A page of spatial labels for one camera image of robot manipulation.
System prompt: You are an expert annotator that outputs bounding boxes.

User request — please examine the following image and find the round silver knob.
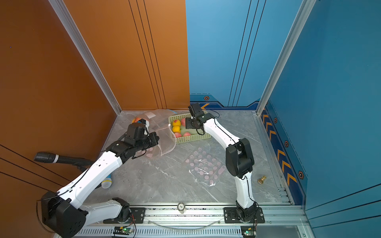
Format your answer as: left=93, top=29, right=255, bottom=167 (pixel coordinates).
left=177, top=202, right=186, bottom=214

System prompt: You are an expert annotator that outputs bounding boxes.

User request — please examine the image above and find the plain yellow peach with leaf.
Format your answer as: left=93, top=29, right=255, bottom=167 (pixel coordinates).
left=172, top=126, right=181, bottom=133

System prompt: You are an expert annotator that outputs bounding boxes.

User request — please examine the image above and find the green perforated plastic basket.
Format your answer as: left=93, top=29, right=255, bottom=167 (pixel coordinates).
left=169, top=113, right=211, bottom=143

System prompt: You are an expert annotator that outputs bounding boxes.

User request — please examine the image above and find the aluminium corner post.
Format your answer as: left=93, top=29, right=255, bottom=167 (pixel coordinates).
left=49, top=0, right=122, bottom=115
left=256, top=0, right=316, bottom=116

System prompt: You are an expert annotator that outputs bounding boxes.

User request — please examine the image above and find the green circuit board left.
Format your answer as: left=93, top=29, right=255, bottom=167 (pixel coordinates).
left=113, top=226, right=135, bottom=236

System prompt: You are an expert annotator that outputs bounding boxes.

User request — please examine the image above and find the black microphone on stand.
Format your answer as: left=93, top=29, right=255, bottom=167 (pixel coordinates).
left=34, top=152, right=93, bottom=172

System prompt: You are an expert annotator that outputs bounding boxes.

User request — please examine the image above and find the small brass weight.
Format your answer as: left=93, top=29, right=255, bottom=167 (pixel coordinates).
left=258, top=176, right=267, bottom=184

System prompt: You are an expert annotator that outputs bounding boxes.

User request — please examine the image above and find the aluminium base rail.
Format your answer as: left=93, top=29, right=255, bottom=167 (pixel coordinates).
left=76, top=203, right=315, bottom=238

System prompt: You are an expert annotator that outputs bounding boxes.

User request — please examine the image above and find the blue handheld microphone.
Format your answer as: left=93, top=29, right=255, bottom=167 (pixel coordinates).
left=101, top=175, right=113, bottom=189

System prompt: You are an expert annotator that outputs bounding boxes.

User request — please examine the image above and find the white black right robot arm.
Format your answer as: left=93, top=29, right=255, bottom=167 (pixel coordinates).
left=186, top=103, right=265, bottom=225

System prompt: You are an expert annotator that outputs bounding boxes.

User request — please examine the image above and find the pink-trimmed bag of bags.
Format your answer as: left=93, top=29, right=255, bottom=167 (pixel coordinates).
left=183, top=147, right=227, bottom=186

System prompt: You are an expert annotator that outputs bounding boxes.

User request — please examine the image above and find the green circuit board right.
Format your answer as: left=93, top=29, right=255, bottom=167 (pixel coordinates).
left=241, top=226, right=257, bottom=238

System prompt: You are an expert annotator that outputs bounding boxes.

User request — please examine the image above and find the clear zip-top bag blue zipper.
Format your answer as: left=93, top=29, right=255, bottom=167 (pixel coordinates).
left=135, top=109, right=177, bottom=132

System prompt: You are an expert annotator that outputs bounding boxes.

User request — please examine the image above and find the aluminium corner post left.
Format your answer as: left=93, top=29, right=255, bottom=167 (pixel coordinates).
left=49, top=0, right=122, bottom=115

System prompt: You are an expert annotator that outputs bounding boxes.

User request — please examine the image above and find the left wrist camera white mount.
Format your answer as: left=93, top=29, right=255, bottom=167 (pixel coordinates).
left=137, top=119, right=150, bottom=128

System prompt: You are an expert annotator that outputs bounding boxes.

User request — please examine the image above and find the clear zip-top bag pink zipper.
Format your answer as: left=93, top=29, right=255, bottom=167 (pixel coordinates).
left=136, top=124, right=176, bottom=159

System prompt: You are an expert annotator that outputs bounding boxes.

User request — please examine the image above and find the aluminium corner post right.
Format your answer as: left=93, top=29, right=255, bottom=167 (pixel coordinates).
left=256, top=0, right=316, bottom=116

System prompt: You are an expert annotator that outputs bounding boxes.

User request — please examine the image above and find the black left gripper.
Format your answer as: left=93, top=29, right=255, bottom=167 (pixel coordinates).
left=135, top=131, right=161, bottom=153

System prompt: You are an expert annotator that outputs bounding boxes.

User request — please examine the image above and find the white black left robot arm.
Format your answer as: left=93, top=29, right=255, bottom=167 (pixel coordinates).
left=40, top=123, right=159, bottom=238

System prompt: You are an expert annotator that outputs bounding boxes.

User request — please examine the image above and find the green circuit board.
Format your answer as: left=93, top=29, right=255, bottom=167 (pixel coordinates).
left=241, top=226, right=257, bottom=238
left=113, top=226, right=135, bottom=236

